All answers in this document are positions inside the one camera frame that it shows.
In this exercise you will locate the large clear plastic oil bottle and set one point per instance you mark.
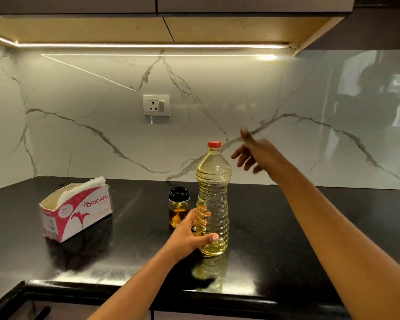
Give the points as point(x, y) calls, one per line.
point(215, 189)

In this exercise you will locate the person's right forearm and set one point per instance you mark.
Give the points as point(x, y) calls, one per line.
point(346, 249)

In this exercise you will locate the stack of white tissues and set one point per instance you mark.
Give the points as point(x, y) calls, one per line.
point(80, 188)

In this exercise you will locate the red plastic bottle cap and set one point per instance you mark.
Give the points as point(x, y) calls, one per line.
point(214, 144)

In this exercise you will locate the white wall socket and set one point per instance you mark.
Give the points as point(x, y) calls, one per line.
point(156, 105)

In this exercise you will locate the LED strip light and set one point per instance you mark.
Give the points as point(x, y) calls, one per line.
point(136, 45)

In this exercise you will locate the brown plain cabinet door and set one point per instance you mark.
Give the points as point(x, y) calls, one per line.
point(76, 4)

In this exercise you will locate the red and white tissue box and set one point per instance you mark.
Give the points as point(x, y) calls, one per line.
point(83, 216)

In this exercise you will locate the person's left hand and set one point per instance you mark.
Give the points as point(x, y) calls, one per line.
point(186, 239)

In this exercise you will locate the small glass oil bottle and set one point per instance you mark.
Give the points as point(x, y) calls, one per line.
point(178, 209)

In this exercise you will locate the brown base cabinet door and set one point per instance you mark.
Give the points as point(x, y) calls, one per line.
point(70, 311)
point(203, 316)

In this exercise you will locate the wall cabinet body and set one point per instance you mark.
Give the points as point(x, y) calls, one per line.
point(153, 29)

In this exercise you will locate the black stone countertop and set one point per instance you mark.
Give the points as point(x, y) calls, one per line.
point(320, 229)

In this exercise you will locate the person's left forearm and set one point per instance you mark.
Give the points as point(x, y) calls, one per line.
point(140, 286)

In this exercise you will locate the person's right hand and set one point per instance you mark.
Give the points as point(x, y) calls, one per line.
point(263, 156)

